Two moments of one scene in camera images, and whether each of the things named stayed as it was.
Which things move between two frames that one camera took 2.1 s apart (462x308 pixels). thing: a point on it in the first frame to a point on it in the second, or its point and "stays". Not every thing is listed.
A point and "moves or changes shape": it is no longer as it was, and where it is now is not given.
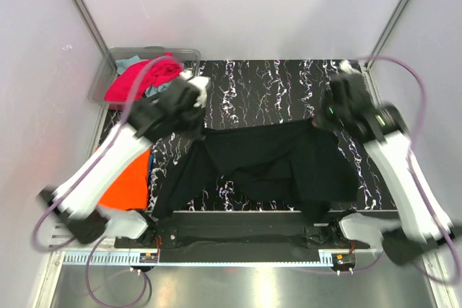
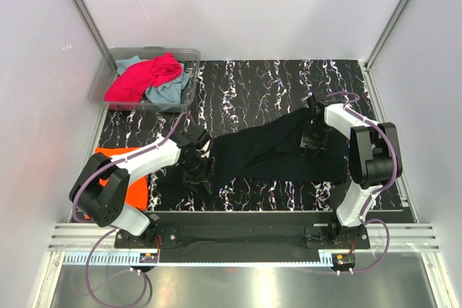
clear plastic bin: x=128 y=74 stays
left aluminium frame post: x=82 y=7 stays
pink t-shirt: x=136 y=76 stays
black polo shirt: x=294 y=166 moves or changes shape
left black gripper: x=201 y=110 to x=203 y=178
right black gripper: x=326 y=97 to x=312 y=144
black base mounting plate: x=244 y=227 stays
